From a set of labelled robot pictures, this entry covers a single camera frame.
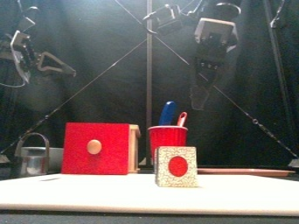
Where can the grey frame corner clamp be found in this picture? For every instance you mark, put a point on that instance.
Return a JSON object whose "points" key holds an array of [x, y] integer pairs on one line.
{"points": [[3, 159], [294, 163]]}

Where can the grey vertical frame pole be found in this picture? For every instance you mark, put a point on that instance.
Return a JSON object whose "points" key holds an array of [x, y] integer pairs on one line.
{"points": [[149, 87]]}

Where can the red plastic cup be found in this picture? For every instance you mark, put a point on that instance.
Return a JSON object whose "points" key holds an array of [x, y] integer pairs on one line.
{"points": [[168, 140]]}

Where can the black frame pole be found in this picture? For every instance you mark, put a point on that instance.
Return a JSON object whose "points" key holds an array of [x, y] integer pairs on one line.
{"points": [[280, 73]]}

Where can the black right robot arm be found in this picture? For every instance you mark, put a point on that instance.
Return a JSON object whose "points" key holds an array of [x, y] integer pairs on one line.
{"points": [[168, 19]]}

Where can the pink rectangular plate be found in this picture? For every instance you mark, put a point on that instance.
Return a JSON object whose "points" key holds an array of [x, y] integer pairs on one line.
{"points": [[249, 172]]}

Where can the red drawer with wooden knob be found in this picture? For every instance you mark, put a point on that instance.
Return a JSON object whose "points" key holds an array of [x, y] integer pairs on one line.
{"points": [[78, 157]]}

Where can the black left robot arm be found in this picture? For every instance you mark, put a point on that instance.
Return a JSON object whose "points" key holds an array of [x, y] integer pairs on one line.
{"points": [[30, 17]]}

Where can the white cutting board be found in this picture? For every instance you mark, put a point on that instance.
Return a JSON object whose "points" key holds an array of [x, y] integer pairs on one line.
{"points": [[98, 192]]}

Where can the wooden box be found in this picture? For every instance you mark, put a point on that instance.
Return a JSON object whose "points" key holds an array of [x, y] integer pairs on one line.
{"points": [[134, 148]]}

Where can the white red toy sushi roll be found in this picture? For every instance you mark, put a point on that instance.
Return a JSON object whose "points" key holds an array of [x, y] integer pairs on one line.
{"points": [[177, 166]]}

